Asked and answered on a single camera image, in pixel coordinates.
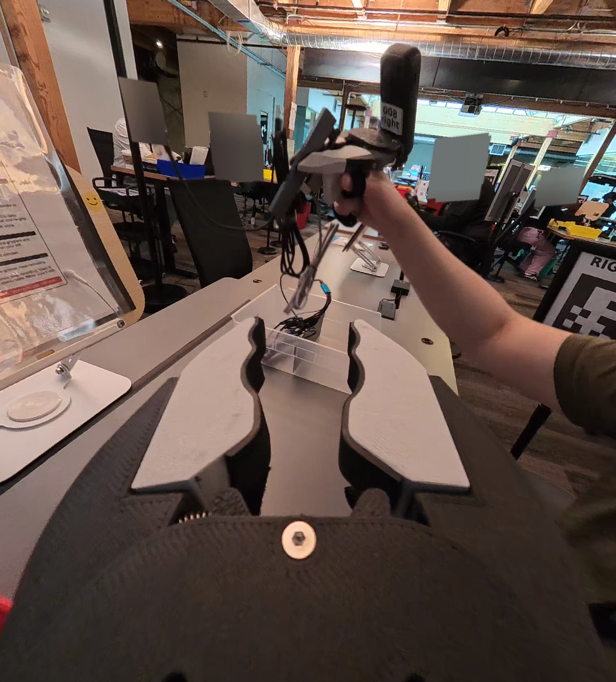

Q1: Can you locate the dark cable bundle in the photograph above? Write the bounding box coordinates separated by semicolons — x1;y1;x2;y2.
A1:
275;312;324;342

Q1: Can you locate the braided cable with blue plug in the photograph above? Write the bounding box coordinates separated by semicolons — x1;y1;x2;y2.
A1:
284;261;335;316

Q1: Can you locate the clear plastic bin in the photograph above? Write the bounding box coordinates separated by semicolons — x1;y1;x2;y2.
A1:
231;284;384;395

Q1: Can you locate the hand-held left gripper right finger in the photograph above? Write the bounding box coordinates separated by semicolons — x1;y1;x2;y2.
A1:
340;319;471;493

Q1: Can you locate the black office chair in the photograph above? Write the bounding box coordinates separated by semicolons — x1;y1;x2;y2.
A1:
87;127;178;267
168;176;254;291

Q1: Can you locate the blue storage bin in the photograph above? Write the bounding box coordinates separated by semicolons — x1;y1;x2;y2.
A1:
158;159;206;179

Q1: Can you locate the silver spiral air duct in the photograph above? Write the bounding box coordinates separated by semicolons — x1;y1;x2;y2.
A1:
244;0;616;72

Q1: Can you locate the white tablet stand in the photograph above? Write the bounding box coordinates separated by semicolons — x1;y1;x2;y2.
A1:
350;239;391;276

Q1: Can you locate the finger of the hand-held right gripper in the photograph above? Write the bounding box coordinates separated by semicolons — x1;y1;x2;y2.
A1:
296;144;377;175

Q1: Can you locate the person's right forearm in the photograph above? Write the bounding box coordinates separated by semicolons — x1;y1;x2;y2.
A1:
377;213;572;419

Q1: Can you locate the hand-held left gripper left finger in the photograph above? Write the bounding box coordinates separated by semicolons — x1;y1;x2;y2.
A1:
131;317;267;491

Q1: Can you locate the black usb cable bundle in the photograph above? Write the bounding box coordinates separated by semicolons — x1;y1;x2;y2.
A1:
277;210;311;279

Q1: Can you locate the person's right hand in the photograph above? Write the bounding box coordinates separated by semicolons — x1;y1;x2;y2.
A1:
332;170;412;240

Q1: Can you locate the framed marker tag sign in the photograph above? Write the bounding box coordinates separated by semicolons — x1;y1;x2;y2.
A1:
533;250;616;343

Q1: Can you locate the instruction sheet document stand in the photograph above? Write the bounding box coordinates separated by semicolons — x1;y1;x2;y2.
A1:
0;53;146;490

